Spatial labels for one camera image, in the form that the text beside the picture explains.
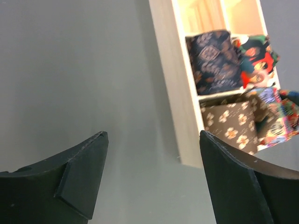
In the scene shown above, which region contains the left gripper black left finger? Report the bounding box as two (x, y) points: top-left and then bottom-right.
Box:
(0, 131), (109, 224)

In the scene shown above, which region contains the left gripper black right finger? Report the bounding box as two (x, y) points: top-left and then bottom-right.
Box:
(199, 131), (299, 224)

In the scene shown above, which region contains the brown patterned rolled tie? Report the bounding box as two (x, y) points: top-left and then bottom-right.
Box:
(199, 94), (267, 154)

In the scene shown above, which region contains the wooden compartment box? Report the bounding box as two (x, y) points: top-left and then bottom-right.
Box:
(149, 0), (268, 168)

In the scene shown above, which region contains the colourful rolled tie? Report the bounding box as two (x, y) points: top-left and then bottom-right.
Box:
(232, 35), (299, 150)

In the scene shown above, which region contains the dark purple patterned tie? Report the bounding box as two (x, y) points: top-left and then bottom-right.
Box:
(185, 29), (242, 95)

